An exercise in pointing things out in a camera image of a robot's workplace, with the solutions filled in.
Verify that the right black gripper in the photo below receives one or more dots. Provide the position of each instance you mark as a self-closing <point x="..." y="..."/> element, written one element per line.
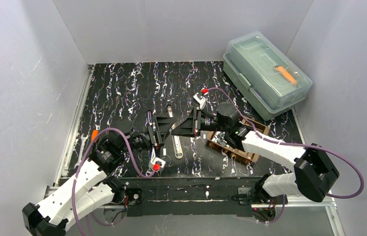
<point x="197" y="120"/>

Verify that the black marbled mat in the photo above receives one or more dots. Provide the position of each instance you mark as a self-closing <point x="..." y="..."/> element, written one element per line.
<point x="127" y="90"/>

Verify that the pile of staple strips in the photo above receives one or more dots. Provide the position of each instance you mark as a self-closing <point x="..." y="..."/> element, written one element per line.
<point x="219" y="138"/>

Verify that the clear plastic storage box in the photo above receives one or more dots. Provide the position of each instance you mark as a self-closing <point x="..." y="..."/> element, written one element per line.
<point x="249" y="63"/>

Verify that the orange handled tool in box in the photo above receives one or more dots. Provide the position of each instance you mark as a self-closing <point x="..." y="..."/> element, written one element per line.
<point x="283" y="71"/>

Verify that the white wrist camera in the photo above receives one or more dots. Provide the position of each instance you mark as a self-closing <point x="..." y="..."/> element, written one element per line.
<point x="200" y="98"/>
<point x="156" y="164"/>

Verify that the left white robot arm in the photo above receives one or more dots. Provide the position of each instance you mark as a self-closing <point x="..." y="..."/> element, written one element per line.
<point x="93" y="184"/>

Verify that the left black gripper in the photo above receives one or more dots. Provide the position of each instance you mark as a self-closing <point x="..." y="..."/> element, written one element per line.
<point x="152" y="132"/>

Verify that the brown wooden tray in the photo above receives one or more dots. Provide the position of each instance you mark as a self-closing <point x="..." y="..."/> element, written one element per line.
<point x="234" y="148"/>

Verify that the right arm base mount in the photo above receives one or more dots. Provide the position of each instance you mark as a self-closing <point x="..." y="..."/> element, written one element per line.
<point x="266" y="210"/>

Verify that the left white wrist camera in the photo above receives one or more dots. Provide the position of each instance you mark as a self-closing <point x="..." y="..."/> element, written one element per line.
<point x="156" y="164"/>

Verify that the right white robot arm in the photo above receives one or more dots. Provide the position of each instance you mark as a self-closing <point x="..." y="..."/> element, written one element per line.
<point x="312" y="173"/>

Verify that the silver open-end wrench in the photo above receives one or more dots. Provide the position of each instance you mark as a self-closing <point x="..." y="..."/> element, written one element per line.
<point x="83" y="139"/>

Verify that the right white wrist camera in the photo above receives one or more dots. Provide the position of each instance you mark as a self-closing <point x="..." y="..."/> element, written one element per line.
<point x="200" y="98"/>

